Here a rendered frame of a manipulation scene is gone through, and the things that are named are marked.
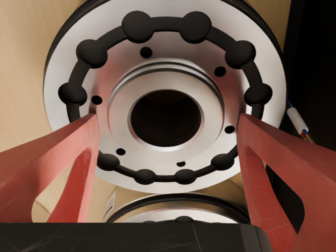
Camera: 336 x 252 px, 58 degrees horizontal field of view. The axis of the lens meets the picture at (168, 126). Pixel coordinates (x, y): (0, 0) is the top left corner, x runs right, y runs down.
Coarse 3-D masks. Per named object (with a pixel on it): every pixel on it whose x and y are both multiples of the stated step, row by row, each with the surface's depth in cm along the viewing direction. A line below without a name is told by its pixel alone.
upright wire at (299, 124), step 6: (288, 102) 13; (288, 108) 13; (294, 108) 13; (288, 114) 13; (294, 114) 13; (294, 120) 12; (300, 120) 12; (300, 126) 12; (306, 126) 12; (300, 132) 12; (306, 132) 12; (306, 138) 12
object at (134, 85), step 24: (144, 72) 11; (168, 72) 11; (192, 72) 11; (120, 96) 12; (192, 96) 12; (216, 96) 12; (120, 120) 12; (216, 120) 12; (120, 144) 13; (144, 144) 13; (168, 144) 13; (192, 144) 13
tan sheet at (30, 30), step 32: (0, 0) 13; (32, 0) 13; (64, 0) 13; (256, 0) 13; (288, 0) 13; (0, 32) 14; (32, 32) 14; (0, 64) 15; (32, 64) 15; (0, 96) 16; (32, 96) 16; (160, 96) 16; (0, 128) 17; (32, 128) 17; (96, 192) 20
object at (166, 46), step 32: (128, 0) 10; (160, 0) 10; (192, 0) 10; (224, 0) 10; (64, 32) 11; (96, 32) 11; (128, 32) 11; (160, 32) 11; (192, 32) 11; (224, 32) 11; (256, 32) 11; (64, 64) 11; (96, 64) 12; (128, 64) 11; (192, 64) 11; (224, 64) 11; (256, 64) 11; (64, 96) 13; (96, 96) 13; (224, 96) 12; (256, 96) 13; (224, 128) 13; (128, 160) 14; (192, 160) 14; (224, 160) 15; (160, 192) 16
